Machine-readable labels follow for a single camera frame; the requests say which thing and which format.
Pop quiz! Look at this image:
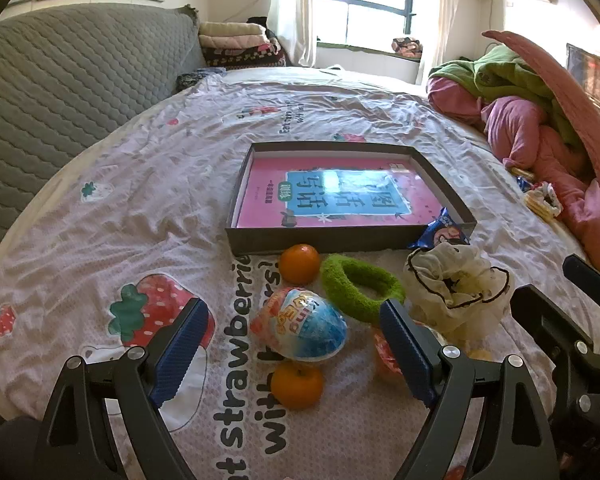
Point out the green fuzzy hair ring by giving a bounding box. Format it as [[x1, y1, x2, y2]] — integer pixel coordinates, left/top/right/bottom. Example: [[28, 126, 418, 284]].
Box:
[[321, 254, 406, 323]]

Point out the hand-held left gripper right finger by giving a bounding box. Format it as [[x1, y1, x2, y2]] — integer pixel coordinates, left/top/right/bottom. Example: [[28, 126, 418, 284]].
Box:
[[379, 299, 561, 480]]

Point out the cream lace scrunchie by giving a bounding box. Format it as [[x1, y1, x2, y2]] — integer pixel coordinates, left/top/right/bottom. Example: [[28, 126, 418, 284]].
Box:
[[402, 244, 512, 346]]

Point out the dark-framed window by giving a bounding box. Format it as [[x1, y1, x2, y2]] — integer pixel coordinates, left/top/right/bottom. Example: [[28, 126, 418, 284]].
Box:
[[317, 0, 416, 53]]

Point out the shallow grey cardboard box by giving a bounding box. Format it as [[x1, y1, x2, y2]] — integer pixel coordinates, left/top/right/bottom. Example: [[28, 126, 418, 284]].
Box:
[[225, 141, 477, 257]]

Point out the orange tangerine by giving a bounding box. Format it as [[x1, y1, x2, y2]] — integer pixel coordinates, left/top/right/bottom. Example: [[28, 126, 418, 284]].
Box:
[[279, 244, 321, 285], [271, 362, 326, 411]]

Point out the salmon quilted pad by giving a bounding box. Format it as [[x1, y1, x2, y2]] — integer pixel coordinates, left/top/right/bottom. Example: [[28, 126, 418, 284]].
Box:
[[482, 30, 600, 211]]

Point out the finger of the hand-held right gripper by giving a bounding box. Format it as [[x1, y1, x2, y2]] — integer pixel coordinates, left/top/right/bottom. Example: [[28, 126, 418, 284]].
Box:
[[510, 285, 600, 377], [562, 254, 600, 311]]

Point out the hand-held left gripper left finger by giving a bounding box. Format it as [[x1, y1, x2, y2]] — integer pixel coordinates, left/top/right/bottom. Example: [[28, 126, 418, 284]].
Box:
[[34, 297, 216, 480]]

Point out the red wrapped snack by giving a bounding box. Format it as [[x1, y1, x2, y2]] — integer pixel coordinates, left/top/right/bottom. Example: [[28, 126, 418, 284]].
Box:
[[372, 327, 406, 386]]

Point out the white curtain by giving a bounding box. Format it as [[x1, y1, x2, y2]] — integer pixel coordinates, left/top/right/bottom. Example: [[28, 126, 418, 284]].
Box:
[[267, 0, 313, 68], [415, 0, 461, 86]]

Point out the wall television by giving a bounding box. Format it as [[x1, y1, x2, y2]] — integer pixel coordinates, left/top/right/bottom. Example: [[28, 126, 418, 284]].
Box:
[[566, 44, 600, 126]]

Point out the pink quilt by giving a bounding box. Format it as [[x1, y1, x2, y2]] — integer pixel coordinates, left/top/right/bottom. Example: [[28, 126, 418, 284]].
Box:
[[426, 75, 600, 281]]

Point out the green blanket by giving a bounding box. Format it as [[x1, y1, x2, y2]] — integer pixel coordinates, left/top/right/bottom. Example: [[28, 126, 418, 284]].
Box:
[[427, 44, 588, 148]]

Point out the stack of folded blankets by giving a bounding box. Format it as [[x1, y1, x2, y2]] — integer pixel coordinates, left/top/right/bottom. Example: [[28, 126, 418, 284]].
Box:
[[198, 21, 287, 68]]

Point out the dark knitted cloth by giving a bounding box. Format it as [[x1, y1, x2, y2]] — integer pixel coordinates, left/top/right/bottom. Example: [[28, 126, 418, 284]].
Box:
[[177, 67, 226, 91]]

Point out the patterned bundle on windowsill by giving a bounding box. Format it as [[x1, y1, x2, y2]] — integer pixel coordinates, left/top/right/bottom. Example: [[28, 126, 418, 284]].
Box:
[[391, 36, 424, 59]]

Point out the white printed plastic bag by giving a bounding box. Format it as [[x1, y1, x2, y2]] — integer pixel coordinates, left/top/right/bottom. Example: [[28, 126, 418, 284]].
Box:
[[524, 181, 563, 218]]

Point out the grey quilted headboard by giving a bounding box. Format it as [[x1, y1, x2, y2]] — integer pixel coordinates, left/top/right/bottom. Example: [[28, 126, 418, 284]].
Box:
[[0, 4, 206, 281]]

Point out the blue snack packet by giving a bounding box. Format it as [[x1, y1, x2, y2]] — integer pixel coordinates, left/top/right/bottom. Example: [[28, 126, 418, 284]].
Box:
[[407, 207, 471, 251]]

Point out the plastic-wrapped toy egg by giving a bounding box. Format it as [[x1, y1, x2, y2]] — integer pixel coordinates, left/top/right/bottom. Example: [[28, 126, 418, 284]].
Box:
[[250, 287, 348, 363]]

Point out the pink and blue book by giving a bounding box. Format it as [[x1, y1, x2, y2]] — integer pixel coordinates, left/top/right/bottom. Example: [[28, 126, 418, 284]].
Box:
[[236, 152, 465, 228]]

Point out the small blue candy packet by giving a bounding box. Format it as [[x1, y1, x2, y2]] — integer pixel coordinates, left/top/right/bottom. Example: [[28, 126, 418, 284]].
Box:
[[511, 165, 536, 193]]

